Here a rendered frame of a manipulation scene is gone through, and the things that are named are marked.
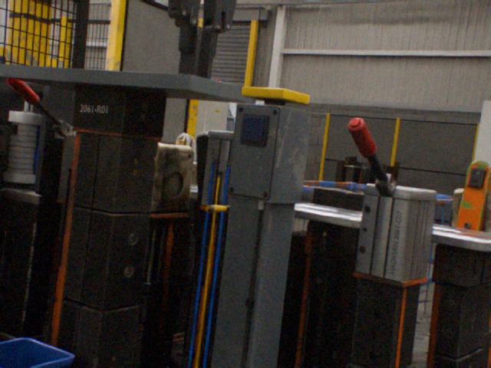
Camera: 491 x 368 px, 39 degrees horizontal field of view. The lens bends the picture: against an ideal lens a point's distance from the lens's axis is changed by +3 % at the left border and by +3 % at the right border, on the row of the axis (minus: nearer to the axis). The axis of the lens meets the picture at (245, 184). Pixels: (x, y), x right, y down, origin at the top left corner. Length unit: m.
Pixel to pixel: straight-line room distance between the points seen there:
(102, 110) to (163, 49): 3.90
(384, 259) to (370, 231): 0.04
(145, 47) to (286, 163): 3.93
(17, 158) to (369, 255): 0.70
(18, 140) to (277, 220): 0.65
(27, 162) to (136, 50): 3.34
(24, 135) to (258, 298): 0.66
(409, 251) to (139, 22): 3.89
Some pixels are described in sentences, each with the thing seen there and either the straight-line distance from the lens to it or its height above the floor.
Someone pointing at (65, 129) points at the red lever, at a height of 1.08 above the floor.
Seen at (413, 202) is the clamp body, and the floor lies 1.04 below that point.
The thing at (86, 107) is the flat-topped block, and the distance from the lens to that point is 0.98.
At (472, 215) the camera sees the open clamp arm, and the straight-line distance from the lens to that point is 1.19.
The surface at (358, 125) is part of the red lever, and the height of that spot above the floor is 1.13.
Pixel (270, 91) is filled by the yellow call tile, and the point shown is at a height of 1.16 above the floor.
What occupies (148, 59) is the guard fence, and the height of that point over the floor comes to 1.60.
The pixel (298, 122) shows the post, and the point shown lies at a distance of 0.80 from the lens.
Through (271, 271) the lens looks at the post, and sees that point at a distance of 0.81.
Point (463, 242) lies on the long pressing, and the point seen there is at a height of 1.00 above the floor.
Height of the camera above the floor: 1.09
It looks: 3 degrees down
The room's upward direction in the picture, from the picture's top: 7 degrees clockwise
